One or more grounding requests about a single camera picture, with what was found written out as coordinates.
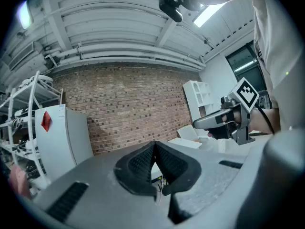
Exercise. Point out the black head-worn camera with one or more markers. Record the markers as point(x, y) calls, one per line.
point(170, 8)

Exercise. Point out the white armchair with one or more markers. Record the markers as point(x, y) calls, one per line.
point(188, 132)

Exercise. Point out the pink cloth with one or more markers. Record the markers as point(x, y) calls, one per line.
point(20, 180)

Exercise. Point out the person's beige shirt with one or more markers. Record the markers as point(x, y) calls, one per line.
point(281, 44)

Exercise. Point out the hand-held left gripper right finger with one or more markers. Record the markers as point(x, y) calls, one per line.
point(181, 170)

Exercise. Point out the person's right forearm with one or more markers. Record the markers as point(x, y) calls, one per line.
point(255, 125)

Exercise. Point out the red diamond ornament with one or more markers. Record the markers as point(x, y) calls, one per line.
point(46, 121)

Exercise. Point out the grey air vent unit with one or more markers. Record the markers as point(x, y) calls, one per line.
point(23, 55)

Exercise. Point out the dark framed window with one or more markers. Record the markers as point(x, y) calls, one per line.
point(245, 65)

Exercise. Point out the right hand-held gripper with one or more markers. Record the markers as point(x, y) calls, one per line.
point(246, 94)

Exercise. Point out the white metal shelf rack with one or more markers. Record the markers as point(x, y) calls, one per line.
point(33, 89)

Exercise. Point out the rectangular ceiling light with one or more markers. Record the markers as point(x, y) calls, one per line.
point(23, 14)
point(207, 14)

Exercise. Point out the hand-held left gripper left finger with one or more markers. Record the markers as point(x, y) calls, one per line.
point(134, 170)

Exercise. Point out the person's right hand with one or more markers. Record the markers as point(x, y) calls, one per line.
point(220, 132)

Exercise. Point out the white bookshelf cabinet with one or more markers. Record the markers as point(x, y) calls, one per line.
point(190, 99)

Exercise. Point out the white refrigerator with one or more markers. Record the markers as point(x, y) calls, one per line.
point(59, 139)

